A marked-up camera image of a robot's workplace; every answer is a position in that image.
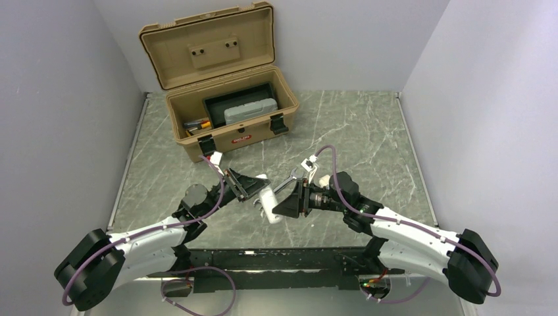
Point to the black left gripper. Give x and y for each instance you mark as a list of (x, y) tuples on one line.
[(245, 185)]

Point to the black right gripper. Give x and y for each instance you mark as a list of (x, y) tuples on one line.
[(299, 202)]

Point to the white remote control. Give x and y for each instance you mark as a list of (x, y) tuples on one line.
[(267, 201)]

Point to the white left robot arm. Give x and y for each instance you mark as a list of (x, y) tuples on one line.
[(101, 261)]

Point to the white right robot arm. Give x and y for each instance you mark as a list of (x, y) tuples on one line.
[(462, 261)]

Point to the white pipe elbow fitting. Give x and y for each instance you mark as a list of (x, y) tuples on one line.
[(324, 182)]

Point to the silver combination wrench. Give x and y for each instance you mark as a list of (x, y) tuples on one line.
[(295, 174)]

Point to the grey plastic bit case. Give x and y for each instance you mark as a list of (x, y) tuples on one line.
[(250, 110)]

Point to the black tray in toolbox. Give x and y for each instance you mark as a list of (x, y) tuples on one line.
[(216, 105)]

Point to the tan plastic toolbox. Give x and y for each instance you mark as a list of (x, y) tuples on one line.
[(205, 55)]

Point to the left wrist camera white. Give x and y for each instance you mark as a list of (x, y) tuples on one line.
[(215, 159)]

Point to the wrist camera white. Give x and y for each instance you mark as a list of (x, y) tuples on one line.
[(310, 166), (215, 159)]

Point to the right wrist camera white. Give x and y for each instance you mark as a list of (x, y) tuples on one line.
[(310, 166)]

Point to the orange handled tool in toolbox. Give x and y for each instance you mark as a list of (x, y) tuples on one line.
[(190, 127)]

